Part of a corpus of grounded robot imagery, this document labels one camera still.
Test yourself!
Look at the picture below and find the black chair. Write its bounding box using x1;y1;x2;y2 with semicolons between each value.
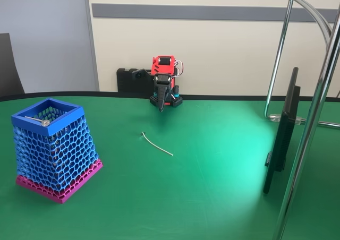
0;32;26;97

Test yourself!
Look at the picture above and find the blue and pink lattice basket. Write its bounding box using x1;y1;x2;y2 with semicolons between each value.
11;98;104;204

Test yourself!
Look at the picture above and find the green table cloth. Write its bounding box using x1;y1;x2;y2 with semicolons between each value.
0;91;340;240

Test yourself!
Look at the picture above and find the grey wall rail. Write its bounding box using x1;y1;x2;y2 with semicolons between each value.
91;3;338;23

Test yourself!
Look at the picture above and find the black monitor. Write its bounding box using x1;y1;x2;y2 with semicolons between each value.
262;66;302;195

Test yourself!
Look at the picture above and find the chrome tube stand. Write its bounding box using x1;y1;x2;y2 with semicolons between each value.
263;0;340;240

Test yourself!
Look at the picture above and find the black plastic case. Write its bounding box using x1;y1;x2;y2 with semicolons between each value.
116;67;155;93

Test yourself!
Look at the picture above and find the clear plastic clip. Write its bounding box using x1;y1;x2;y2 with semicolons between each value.
269;114;306;125

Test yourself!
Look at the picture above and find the black gripper camera mount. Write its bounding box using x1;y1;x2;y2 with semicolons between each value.
132;68;152;80

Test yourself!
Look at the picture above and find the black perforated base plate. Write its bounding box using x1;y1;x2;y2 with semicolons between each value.
149;93;184;108

